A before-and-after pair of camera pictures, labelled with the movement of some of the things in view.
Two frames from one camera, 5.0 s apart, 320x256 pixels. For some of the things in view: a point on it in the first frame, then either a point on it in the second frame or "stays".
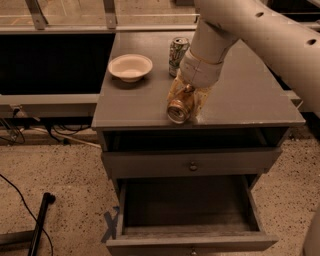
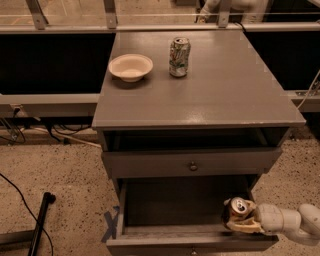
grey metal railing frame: [38, 25] stays
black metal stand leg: [47, 199] stays
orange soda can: [180, 106] -> [236, 208]
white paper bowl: [130, 67] stays
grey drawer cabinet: [191, 188] stays
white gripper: [200, 71] -> [270, 217]
